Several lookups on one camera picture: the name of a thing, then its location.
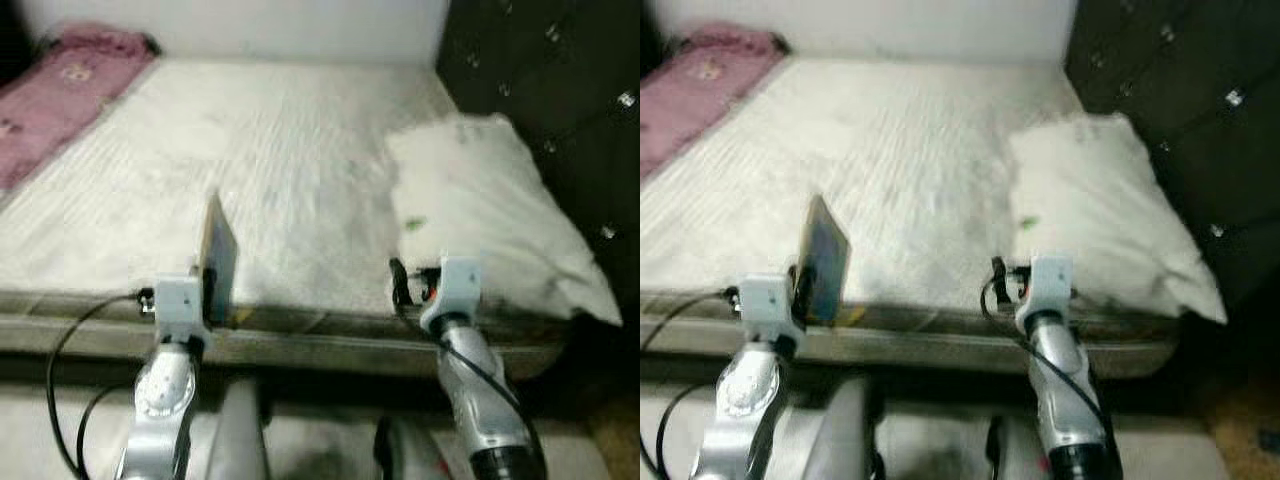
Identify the white pillow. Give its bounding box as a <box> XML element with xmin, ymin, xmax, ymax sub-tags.
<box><xmin>384</xmin><ymin>114</ymin><xmax>624</xmax><ymax>327</ymax></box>
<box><xmin>1007</xmin><ymin>111</ymin><xmax>1230</xmax><ymax>324</ymax></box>

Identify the white quilted mattress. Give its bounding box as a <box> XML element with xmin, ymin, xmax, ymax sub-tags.
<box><xmin>640</xmin><ymin>54</ymin><xmax>1203</xmax><ymax>383</ymax></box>
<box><xmin>0</xmin><ymin>57</ymin><xmax>593</xmax><ymax>383</ymax></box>

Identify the grey left robot leg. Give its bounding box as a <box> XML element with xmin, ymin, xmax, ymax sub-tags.
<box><xmin>799</xmin><ymin>377</ymin><xmax>883</xmax><ymax>480</ymax></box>
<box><xmin>204</xmin><ymin>377</ymin><xmax>272</xmax><ymax>480</ymax></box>

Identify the dark tufted headboard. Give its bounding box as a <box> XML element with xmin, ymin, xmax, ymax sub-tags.
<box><xmin>1064</xmin><ymin>0</ymin><xmax>1280</xmax><ymax>301</ymax></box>
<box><xmin>434</xmin><ymin>0</ymin><xmax>641</xmax><ymax>301</ymax></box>

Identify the purple cartoon print blanket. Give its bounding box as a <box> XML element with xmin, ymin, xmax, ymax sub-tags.
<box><xmin>640</xmin><ymin>24</ymin><xmax>787</xmax><ymax>182</ymax></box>
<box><xmin>0</xmin><ymin>24</ymin><xmax>157</xmax><ymax>192</ymax></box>

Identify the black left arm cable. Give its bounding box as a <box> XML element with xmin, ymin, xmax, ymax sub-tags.
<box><xmin>640</xmin><ymin>286</ymin><xmax>743</xmax><ymax>476</ymax></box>
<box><xmin>47</xmin><ymin>288</ymin><xmax>158</xmax><ymax>473</ymax></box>

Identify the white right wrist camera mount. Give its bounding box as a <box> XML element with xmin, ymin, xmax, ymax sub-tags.
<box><xmin>424</xmin><ymin>256</ymin><xmax>484</xmax><ymax>323</ymax></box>
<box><xmin>1017</xmin><ymin>254</ymin><xmax>1074</xmax><ymax>321</ymax></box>

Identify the grey robot leg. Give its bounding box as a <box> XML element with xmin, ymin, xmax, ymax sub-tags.
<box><xmin>204</xmin><ymin>377</ymin><xmax>272</xmax><ymax>480</ymax></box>
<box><xmin>984</xmin><ymin>414</ymin><xmax>1053</xmax><ymax>480</ymax></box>
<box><xmin>799</xmin><ymin>377</ymin><xmax>883</xmax><ymax>480</ymax></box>
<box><xmin>374</xmin><ymin>414</ymin><xmax>453</xmax><ymax>480</ymax></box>

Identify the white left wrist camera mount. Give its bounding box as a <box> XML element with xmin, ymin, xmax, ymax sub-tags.
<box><xmin>739</xmin><ymin>274</ymin><xmax>802</xmax><ymax>343</ymax></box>
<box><xmin>154</xmin><ymin>274</ymin><xmax>210</xmax><ymax>343</ymax></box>

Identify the yellow blue picture book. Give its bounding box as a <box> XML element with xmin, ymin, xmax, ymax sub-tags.
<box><xmin>795</xmin><ymin>192</ymin><xmax>854</xmax><ymax>327</ymax></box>
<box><xmin>197</xmin><ymin>189</ymin><xmax>242</xmax><ymax>327</ymax></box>

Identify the grey right robot leg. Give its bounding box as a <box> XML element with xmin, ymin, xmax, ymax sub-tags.
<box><xmin>374</xmin><ymin>414</ymin><xmax>453</xmax><ymax>480</ymax></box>
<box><xmin>984</xmin><ymin>414</ymin><xmax>1053</xmax><ymax>480</ymax></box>

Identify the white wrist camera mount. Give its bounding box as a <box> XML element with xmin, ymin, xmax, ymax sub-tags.
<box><xmin>739</xmin><ymin>274</ymin><xmax>802</xmax><ymax>343</ymax></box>
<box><xmin>1017</xmin><ymin>254</ymin><xmax>1074</xmax><ymax>321</ymax></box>
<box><xmin>154</xmin><ymin>274</ymin><xmax>210</xmax><ymax>343</ymax></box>
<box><xmin>424</xmin><ymin>256</ymin><xmax>484</xmax><ymax>323</ymax></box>

